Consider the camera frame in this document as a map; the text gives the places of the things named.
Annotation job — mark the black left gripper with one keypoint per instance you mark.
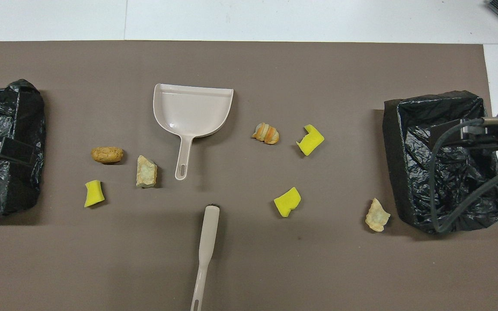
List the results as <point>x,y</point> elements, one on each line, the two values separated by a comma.
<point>11,151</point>

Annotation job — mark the yellow sponge piece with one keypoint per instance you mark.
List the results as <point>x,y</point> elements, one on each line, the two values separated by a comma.
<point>311,141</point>
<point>287,202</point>
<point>94,194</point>

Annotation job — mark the brown oval bread roll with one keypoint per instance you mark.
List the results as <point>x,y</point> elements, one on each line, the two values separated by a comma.
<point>107,154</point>

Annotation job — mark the pale torn bread piece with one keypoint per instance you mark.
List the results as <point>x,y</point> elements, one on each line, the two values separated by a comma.
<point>146,172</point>

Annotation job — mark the pale cracker piece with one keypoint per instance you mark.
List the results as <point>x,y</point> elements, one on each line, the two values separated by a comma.
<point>377,216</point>

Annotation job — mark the beige plastic dustpan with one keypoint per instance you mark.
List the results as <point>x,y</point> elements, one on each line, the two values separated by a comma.
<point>188,112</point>

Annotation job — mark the beige hand brush black bristles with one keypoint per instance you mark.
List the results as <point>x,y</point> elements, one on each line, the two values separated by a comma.
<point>209,233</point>

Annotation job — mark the striped croissant piece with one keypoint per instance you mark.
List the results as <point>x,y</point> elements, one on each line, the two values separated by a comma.
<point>266,134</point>

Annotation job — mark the bin lined with black bag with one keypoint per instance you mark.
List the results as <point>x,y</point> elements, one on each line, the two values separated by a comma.
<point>404,172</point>
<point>24,112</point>

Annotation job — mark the large brown table mat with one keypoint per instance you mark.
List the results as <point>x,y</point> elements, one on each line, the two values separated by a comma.
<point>249,259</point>

